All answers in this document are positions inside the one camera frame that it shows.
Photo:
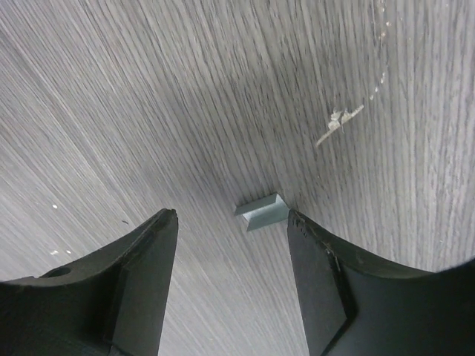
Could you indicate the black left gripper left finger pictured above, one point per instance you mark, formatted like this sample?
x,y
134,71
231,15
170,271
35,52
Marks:
x,y
109,302

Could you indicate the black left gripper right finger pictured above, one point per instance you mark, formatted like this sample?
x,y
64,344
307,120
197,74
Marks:
x,y
354,302

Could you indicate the silver staple strip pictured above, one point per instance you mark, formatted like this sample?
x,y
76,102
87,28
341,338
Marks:
x,y
263,212

